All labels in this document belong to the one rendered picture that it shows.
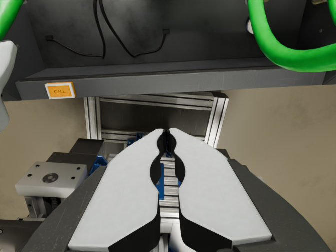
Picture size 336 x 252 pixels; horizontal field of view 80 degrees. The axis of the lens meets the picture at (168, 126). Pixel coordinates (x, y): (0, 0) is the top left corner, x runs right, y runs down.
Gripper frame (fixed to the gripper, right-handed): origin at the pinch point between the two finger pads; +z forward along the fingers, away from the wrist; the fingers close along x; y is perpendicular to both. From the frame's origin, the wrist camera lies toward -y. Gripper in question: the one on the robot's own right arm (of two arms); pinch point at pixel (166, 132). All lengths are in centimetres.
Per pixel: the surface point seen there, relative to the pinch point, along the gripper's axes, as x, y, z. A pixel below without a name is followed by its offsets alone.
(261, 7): 9.5, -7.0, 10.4
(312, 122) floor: 110, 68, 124
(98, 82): -13.2, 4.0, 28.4
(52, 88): -21.9, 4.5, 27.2
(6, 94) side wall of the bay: -30.4, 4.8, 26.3
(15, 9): -10.8, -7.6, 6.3
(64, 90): -19.7, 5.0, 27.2
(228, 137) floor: 47, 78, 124
